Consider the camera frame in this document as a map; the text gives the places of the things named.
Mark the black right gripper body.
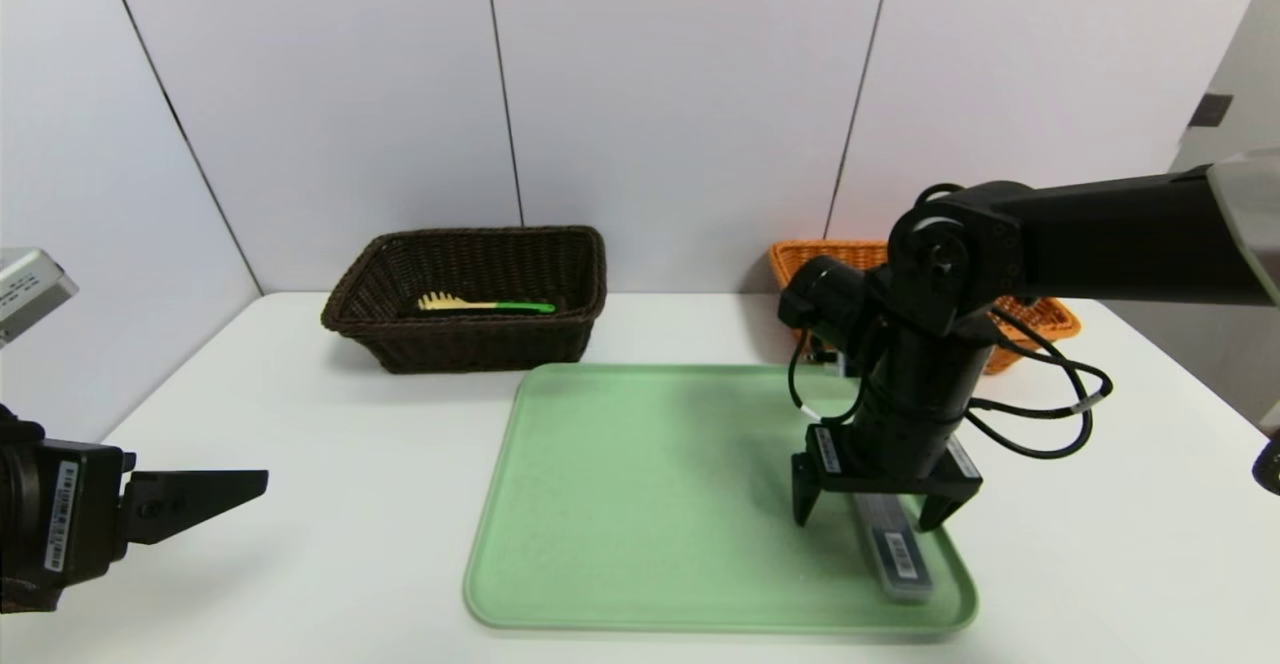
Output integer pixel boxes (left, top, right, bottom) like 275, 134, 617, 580
804, 324, 984, 501

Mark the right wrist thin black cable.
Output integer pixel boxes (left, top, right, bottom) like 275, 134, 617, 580
787, 306, 1114, 461

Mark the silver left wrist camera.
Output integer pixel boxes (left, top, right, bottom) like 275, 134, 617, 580
0, 248, 79, 347

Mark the orange wicker basket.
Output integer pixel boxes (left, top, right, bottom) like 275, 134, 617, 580
767, 240, 1081, 376

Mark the dark brown wicker basket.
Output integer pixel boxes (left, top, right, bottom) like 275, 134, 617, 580
320, 225, 608, 375

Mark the grey pencil lead case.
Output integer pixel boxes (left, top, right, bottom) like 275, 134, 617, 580
855, 494, 936, 603

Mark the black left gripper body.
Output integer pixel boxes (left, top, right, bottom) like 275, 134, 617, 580
0, 438, 124, 594

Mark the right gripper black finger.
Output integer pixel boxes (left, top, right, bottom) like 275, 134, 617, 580
917, 494, 962, 533
790, 452, 822, 527

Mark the light green plastic tray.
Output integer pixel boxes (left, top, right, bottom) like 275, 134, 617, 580
463, 363, 979, 636

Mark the bamboo pasta spoon green handle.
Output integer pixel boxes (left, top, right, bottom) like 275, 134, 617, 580
417, 291, 557, 316

